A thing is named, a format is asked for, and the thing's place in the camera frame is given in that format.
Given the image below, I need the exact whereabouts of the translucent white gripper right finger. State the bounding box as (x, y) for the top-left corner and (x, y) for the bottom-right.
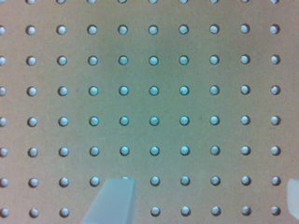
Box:
(287, 178), (299, 217)

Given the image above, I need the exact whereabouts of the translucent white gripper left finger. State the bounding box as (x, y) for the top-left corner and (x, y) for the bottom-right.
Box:
(81, 178), (135, 224)

